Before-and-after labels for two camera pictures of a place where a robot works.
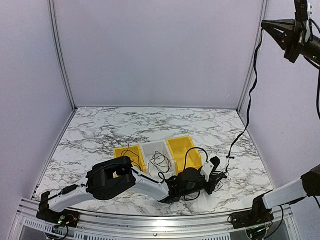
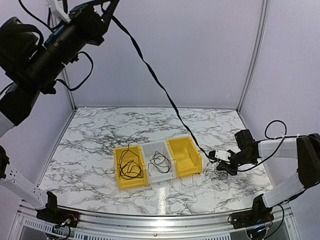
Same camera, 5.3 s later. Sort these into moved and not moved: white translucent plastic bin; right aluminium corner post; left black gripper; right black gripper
Moved: right black gripper; left black gripper
Not moved: right aluminium corner post; white translucent plastic bin
